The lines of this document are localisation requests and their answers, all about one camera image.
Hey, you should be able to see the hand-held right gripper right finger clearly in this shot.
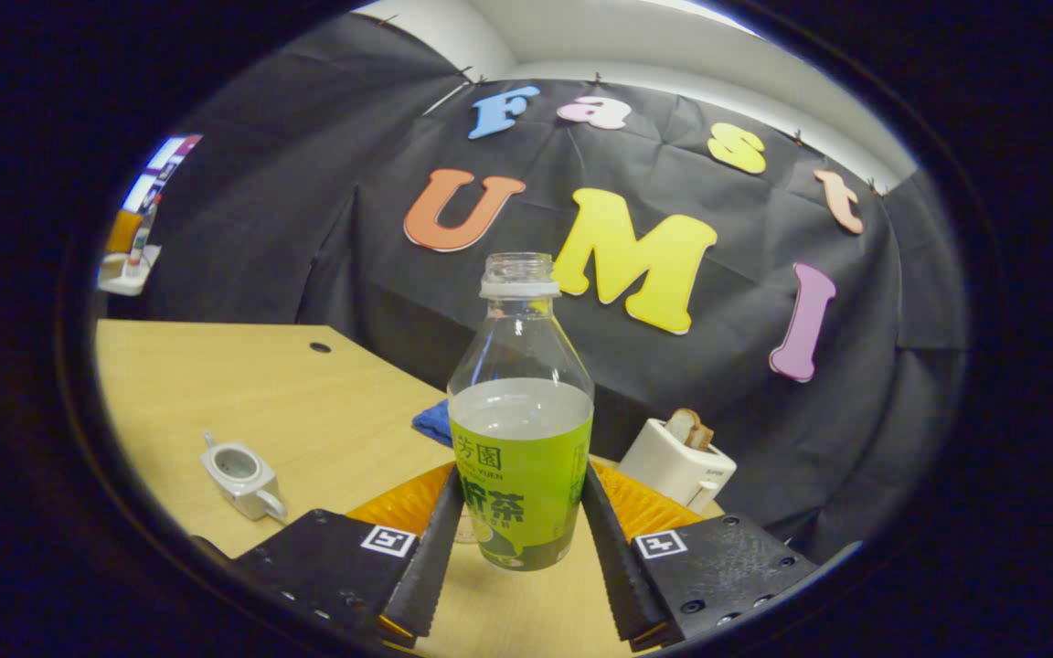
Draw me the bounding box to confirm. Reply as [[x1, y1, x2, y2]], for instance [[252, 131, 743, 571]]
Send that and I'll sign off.
[[581, 460, 822, 652]]

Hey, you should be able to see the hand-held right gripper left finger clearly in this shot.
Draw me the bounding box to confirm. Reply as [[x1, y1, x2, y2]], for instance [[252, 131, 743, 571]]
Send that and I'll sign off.
[[232, 462, 468, 642]]

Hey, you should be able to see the clear water bottle green label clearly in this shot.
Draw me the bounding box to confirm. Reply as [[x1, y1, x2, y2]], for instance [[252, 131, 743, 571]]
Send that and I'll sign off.
[[447, 252, 596, 573]]

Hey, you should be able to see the white teacup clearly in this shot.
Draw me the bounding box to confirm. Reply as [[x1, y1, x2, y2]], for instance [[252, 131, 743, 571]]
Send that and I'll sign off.
[[200, 430, 289, 523]]

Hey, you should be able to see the small red-capped bottle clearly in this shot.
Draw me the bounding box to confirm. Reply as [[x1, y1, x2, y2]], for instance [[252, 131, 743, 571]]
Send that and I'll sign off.
[[127, 206, 157, 268]]

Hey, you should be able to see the white toaster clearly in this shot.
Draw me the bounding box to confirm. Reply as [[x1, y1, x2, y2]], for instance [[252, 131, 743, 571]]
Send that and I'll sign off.
[[618, 416, 739, 515]]

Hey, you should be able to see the blue towel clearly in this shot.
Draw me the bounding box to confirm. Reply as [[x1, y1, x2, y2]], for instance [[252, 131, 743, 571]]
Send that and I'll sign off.
[[411, 398, 456, 449]]

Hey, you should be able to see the toast slice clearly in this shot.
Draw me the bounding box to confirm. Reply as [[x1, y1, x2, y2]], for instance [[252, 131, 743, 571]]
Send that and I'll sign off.
[[664, 408, 716, 451]]

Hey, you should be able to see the white side shelf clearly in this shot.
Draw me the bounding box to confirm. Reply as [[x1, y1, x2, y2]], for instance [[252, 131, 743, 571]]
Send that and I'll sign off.
[[95, 245, 162, 297]]

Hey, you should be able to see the orange-brown box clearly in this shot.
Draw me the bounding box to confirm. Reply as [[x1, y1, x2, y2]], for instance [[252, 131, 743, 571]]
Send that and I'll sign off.
[[106, 210, 144, 255]]

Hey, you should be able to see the computer monitor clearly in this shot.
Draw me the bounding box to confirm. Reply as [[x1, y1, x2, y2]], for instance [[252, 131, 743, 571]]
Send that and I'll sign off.
[[120, 134, 203, 216]]

